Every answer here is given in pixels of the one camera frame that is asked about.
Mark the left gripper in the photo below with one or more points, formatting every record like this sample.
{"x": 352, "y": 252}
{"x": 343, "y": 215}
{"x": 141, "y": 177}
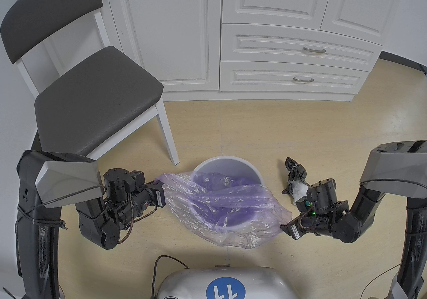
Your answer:
{"x": 146, "y": 199}

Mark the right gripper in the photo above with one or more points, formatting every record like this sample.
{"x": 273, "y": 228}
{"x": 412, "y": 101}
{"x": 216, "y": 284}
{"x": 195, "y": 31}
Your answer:
{"x": 317, "y": 224}

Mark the white printed wrapper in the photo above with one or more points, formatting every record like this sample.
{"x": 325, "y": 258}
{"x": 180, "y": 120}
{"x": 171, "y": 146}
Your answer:
{"x": 298, "y": 191}

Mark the black plastic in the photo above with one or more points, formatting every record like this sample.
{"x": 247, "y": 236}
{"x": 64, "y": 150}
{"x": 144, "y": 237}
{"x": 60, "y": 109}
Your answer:
{"x": 295, "y": 172}

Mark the purple plastic bag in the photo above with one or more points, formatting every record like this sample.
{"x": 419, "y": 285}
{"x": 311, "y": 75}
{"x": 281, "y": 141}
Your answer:
{"x": 233, "y": 201}

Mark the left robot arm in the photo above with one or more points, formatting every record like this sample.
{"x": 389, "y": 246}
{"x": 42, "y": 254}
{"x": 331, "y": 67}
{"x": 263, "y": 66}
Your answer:
{"x": 66, "y": 177}

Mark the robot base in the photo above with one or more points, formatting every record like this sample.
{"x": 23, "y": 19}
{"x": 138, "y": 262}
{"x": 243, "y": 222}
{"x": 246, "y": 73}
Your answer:
{"x": 200, "y": 282}

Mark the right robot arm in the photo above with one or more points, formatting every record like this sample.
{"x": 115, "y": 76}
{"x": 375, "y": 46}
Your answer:
{"x": 393, "y": 164}

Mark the white trash bin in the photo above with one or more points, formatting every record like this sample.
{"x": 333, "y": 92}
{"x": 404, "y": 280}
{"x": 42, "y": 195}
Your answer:
{"x": 226, "y": 159}

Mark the white chair dark grey cushions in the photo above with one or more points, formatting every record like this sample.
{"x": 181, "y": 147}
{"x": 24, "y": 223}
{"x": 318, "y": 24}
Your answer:
{"x": 93, "y": 100}

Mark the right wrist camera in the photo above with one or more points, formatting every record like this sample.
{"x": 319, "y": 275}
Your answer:
{"x": 305, "y": 206}

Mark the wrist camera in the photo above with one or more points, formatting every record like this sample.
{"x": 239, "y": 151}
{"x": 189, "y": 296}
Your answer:
{"x": 137, "y": 179}
{"x": 305, "y": 206}

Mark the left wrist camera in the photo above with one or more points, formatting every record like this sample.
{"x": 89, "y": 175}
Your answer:
{"x": 137, "y": 179}

